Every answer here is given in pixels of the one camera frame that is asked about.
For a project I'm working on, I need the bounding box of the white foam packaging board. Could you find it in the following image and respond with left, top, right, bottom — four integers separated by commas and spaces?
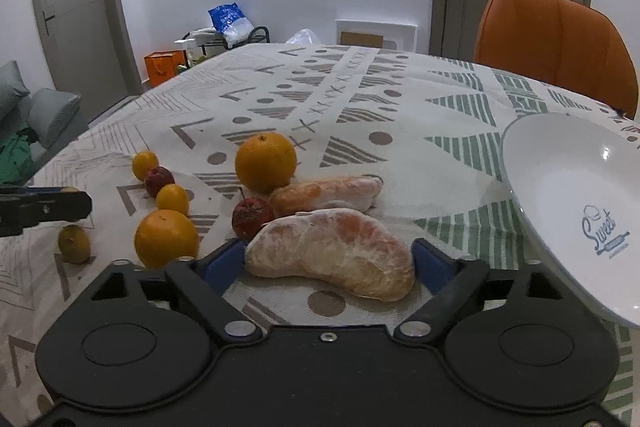
335, 20, 418, 52

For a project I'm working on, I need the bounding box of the small kumquat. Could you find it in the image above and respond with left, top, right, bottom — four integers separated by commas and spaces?
155, 183, 190, 216
131, 150, 160, 181

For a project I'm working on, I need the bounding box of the large orange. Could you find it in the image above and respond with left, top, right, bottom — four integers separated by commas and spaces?
134, 209, 200, 270
234, 132, 297, 195

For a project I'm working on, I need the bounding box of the blue white plastic bag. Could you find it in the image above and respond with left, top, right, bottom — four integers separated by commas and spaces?
208, 3, 254, 48

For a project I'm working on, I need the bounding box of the small red apple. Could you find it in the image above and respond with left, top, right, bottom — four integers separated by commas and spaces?
231, 197, 276, 243
144, 166, 176, 198

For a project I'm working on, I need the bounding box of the large orange front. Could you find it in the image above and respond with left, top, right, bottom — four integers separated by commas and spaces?
134, 209, 200, 270

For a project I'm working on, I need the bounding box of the yellow-green small fruit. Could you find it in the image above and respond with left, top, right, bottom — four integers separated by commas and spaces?
58, 225, 91, 265

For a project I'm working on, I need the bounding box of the grey door left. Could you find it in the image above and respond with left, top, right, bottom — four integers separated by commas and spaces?
32, 0, 142, 121

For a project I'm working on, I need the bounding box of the black metal rack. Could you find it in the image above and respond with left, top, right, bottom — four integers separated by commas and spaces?
175, 26, 270, 67

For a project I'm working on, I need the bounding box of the grey sofa cushion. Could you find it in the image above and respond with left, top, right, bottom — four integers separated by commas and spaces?
1, 61, 87, 150

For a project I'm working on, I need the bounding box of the orange leather chair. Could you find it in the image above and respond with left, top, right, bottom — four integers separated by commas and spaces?
474, 0, 639, 118

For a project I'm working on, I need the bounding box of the large orange back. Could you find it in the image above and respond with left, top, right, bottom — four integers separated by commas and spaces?
234, 132, 297, 195

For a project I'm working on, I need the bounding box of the small peeled pomelo segment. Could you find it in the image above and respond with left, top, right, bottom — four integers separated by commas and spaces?
269, 176, 384, 217

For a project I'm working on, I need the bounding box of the orange paper bag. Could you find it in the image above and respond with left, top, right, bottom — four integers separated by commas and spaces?
144, 50, 186, 88

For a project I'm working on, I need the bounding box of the clear plastic bag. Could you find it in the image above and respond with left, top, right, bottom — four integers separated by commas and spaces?
286, 28, 322, 46

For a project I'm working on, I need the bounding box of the white enamel plate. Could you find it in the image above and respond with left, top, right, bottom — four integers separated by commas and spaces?
500, 114, 639, 329

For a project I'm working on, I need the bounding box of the large peeled pomelo segment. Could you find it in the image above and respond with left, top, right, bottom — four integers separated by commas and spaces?
244, 208, 416, 303

